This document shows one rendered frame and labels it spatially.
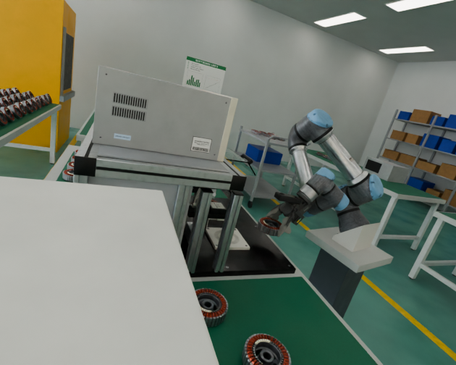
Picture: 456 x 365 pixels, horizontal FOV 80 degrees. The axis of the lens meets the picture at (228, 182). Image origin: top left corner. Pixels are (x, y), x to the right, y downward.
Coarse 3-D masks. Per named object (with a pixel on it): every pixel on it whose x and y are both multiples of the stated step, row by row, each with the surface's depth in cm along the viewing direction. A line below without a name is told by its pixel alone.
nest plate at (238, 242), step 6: (210, 228) 115; (216, 228) 116; (210, 234) 110; (216, 234) 112; (234, 234) 115; (240, 234) 117; (210, 240) 108; (216, 240) 107; (234, 240) 110; (240, 240) 111; (216, 246) 103; (234, 246) 106; (240, 246) 107; (246, 246) 108
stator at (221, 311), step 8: (200, 288) 79; (208, 288) 80; (200, 296) 76; (208, 296) 78; (216, 296) 77; (200, 304) 76; (208, 304) 76; (216, 304) 77; (224, 304) 75; (208, 312) 71; (216, 312) 71; (224, 312) 72; (208, 320) 70; (216, 320) 70
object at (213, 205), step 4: (212, 204) 104; (216, 204) 105; (220, 204) 106; (188, 208) 101; (212, 208) 101; (216, 208) 102; (220, 208) 102; (224, 208) 103; (188, 212) 98; (192, 212) 99; (208, 212) 101; (212, 212) 101; (216, 212) 102; (220, 212) 102; (224, 212) 103; (188, 216) 98; (192, 216) 98; (208, 216) 101; (212, 216) 101; (216, 216) 102; (220, 216) 103; (224, 216) 103; (220, 220) 104
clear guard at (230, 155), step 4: (228, 148) 142; (228, 152) 133; (232, 152) 135; (224, 156) 121; (228, 156) 123; (232, 156) 125; (236, 156) 127; (240, 156) 130; (232, 160) 119; (236, 160) 120; (240, 160) 122; (244, 160) 124; (244, 164) 133; (248, 164) 123; (248, 168) 129; (252, 172) 128
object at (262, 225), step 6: (258, 222) 116; (264, 222) 115; (270, 222) 120; (276, 222) 119; (258, 228) 116; (264, 228) 113; (270, 228) 113; (276, 228) 113; (270, 234) 112; (276, 234) 113
